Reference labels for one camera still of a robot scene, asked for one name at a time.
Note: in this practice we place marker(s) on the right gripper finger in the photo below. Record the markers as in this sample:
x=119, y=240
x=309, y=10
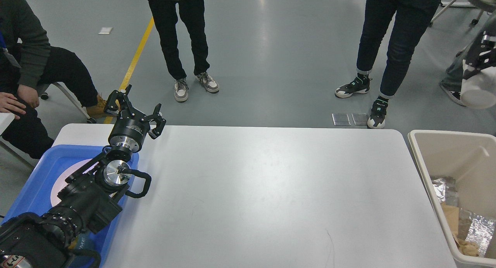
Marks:
x=481, y=55

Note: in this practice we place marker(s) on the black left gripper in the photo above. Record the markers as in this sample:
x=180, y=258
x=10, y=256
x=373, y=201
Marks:
x=127, y=132

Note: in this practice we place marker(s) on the white cup sideways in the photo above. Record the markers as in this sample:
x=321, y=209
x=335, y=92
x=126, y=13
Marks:
x=479, y=91

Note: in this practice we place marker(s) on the pink plate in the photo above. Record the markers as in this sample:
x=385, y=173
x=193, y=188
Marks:
x=60, y=182

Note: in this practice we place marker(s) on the grey-blue mug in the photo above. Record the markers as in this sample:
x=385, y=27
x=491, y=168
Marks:
x=84, y=241

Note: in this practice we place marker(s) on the brown paper bag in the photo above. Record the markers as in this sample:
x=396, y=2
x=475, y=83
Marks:
x=452, y=214

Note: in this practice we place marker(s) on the foil with paper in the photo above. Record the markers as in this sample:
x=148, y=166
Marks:
x=476, y=228

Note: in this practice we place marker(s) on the brown paper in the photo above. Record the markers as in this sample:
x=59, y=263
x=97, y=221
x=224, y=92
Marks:
x=466, y=247

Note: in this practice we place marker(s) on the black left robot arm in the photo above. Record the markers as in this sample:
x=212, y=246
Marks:
x=89, y=201

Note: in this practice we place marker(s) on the brown shoe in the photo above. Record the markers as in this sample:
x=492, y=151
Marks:
x=98, y=111

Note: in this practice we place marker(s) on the person in blue jeans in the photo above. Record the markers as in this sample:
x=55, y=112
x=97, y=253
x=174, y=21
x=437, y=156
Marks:
x=452, y=82

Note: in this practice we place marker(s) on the white rolling stand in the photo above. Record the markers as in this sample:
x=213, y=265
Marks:
x=482, y=6

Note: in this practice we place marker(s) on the person in black clothes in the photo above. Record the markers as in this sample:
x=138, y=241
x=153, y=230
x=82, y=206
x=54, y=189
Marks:
x=411, y=20

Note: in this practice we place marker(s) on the beige waste bin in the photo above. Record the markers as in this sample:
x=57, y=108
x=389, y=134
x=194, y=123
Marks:
x=469, y=158

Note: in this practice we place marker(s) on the dark seated person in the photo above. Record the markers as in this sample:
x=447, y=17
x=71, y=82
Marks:
x=28, y=61

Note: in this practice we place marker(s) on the white side table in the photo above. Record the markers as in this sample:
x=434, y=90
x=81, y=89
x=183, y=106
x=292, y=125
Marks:
x=5, y=120

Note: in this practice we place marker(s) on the blue plastic tray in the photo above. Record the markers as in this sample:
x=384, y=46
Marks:
x=34, y=197

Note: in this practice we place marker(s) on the foil scrap in bin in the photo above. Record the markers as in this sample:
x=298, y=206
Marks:
x=445, y=190

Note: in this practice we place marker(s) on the floor outlet plate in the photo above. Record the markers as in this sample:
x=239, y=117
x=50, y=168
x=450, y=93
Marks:
x=340, y=119
x=360, y=119

